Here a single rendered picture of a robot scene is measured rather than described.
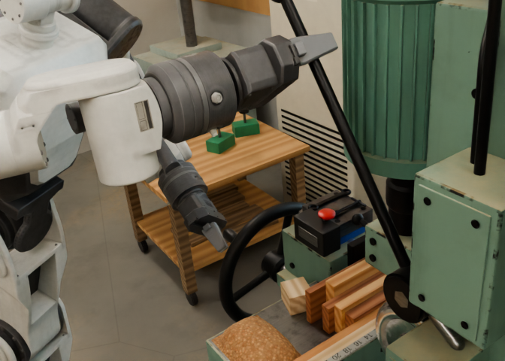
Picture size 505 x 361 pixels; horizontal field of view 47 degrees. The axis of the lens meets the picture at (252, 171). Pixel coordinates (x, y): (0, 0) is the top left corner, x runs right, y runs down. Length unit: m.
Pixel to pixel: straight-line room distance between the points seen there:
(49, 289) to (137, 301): 1.09
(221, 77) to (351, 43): 0.18
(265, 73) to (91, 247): 2.36
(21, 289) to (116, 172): 0.76
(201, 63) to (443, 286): 0.33
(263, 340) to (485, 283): 0.43
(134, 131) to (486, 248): 0.34
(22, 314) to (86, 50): 0.64
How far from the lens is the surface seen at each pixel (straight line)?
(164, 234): 2.57
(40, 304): 1.48
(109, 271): 2.74
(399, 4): 0.67
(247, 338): 0.90
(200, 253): 2.41
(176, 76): 0.61
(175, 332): 2.34
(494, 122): 0.58
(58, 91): 0.58
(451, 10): 0.63
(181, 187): 1.22
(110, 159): 0.60
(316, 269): 1.04
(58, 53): 1.02
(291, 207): 1.18
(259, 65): 0.65
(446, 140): 0.67
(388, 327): 0.78
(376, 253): 0.90
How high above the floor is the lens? 1.56
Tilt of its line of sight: 28 degrees down
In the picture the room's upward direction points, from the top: 6 degrees counter-clockwise
